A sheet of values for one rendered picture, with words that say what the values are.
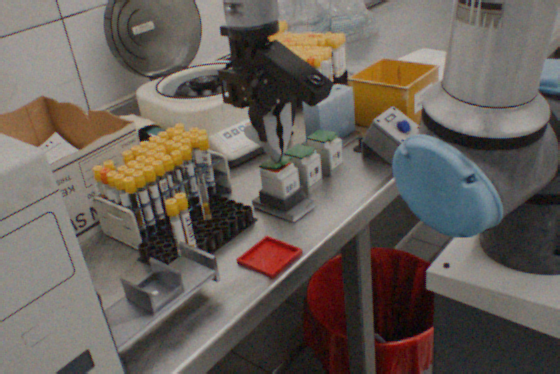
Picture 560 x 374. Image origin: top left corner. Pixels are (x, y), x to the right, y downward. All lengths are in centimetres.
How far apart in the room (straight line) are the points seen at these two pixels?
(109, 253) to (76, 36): 55
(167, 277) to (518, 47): 48
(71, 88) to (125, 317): 69
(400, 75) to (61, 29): 70
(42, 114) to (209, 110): 33
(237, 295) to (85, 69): 71
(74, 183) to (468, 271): 58
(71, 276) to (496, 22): 45
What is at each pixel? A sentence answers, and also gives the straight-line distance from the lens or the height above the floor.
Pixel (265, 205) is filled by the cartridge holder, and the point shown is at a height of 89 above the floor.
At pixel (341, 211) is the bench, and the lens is 93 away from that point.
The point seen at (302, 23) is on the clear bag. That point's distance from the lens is 159.
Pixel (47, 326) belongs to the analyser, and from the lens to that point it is 62.
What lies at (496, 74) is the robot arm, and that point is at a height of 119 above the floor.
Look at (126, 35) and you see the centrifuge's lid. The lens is 134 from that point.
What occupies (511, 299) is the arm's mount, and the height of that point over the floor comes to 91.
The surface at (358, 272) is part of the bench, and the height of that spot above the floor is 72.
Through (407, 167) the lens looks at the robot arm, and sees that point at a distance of 59.
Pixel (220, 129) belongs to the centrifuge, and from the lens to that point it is 111.
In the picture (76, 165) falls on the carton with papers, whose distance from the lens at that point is 94.
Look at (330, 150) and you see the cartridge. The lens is 100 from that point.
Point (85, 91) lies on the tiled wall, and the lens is 134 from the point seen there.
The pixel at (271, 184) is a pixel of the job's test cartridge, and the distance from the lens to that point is 91.
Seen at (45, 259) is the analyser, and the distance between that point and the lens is 59.
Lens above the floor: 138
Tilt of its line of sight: 30 degrees down
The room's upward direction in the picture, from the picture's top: 8 degrees counter-clockwise
